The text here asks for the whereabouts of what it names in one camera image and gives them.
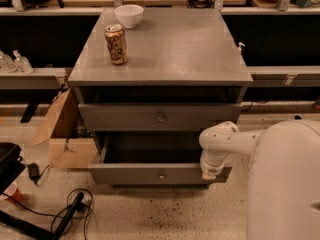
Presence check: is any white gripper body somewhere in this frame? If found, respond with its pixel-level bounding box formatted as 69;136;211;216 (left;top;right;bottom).
202;170;220;180

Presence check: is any grey drawer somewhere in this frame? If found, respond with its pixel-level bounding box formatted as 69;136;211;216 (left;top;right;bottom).
79;103;242;131
88;131;232;187

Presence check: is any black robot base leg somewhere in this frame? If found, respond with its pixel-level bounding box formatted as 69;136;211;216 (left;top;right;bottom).
294;115;302;120

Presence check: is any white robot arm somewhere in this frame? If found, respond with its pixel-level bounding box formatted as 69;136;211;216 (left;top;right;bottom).
199;119;320;240

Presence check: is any grey drawer cabinet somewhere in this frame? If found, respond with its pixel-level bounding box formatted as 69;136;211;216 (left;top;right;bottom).
67;7;254;189

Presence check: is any grey top drawer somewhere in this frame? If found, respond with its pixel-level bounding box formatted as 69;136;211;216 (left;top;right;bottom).
79;103;242;131

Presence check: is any open cardboard box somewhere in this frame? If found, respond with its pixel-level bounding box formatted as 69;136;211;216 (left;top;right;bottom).
31;89;98;169

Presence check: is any small white pump bottle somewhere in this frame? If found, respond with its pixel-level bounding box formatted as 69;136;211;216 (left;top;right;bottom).
237;42;245;54

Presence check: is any black stand leg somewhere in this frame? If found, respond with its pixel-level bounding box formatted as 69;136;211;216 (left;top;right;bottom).
0;192;84;240

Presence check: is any gold soda can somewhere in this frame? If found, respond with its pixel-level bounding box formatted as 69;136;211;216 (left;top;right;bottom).
105;24;127;65

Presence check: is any black power adapter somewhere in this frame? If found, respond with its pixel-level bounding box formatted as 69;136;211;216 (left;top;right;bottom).
27;163;40;181

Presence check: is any white ceramic bowl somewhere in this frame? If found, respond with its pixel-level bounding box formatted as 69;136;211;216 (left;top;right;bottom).
114;4;144;28

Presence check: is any black bin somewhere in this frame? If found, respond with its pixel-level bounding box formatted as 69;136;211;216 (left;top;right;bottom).
0;142;26;194

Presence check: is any red plastic cup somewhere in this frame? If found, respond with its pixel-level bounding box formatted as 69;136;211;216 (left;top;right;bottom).
0;182;23;204

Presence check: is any clear sanitizer bottle right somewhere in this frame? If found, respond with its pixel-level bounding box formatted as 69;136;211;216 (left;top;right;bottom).
13;50;33;74

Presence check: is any clear sanitizer bottle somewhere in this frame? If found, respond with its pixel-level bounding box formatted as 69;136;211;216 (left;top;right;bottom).
13;50;33;74
0;51;16;73

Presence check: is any clear sanitizer bottle left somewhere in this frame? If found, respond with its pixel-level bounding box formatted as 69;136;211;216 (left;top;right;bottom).
0;51;16;73

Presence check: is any black coiled cable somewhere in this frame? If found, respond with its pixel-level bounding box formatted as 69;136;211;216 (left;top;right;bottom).
0;187;95;240

